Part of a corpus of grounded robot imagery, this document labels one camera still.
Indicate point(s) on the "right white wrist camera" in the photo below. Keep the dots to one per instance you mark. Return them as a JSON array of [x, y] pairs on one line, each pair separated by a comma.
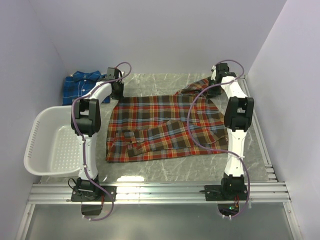
[[214, 73]]

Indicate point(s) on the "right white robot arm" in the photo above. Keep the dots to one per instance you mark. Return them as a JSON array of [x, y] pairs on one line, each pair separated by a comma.
[[237, 120]]

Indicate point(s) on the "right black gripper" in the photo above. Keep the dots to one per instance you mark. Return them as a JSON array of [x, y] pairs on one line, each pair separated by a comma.
[[211, 93]]

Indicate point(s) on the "red brown plaid shirt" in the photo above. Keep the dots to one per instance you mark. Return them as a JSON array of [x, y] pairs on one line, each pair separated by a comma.
[[147, 128]]

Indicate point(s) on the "aluminium side rail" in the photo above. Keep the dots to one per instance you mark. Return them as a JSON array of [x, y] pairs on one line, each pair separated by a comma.
[[257, 159]]

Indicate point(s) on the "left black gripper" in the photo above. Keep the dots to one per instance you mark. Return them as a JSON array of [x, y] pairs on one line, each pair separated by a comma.
[[120, 96]]

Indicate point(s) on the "aluminium mounting rail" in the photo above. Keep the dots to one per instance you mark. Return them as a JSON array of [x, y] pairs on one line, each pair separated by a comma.
[[158, 193]]

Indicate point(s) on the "white plastic laundry basket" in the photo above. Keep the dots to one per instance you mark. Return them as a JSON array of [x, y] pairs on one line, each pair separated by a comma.
[[53, 148]]

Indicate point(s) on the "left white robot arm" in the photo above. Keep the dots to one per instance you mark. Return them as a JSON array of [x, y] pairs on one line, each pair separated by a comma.
[[86, 122]]

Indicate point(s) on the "folded blue plaid shirt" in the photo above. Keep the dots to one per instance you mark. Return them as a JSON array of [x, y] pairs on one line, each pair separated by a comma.
[[79, 84]]

